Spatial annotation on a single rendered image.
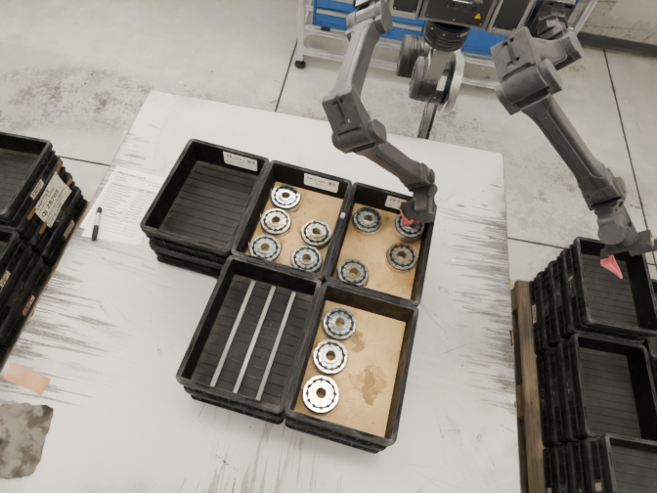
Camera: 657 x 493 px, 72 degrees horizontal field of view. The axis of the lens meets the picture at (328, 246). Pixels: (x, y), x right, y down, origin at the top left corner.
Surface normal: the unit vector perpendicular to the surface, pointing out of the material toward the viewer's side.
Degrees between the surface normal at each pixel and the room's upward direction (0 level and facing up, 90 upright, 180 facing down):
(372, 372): 0
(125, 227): 0
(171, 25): 0
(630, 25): 90
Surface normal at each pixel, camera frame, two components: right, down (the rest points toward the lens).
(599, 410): 0.09, -0.50
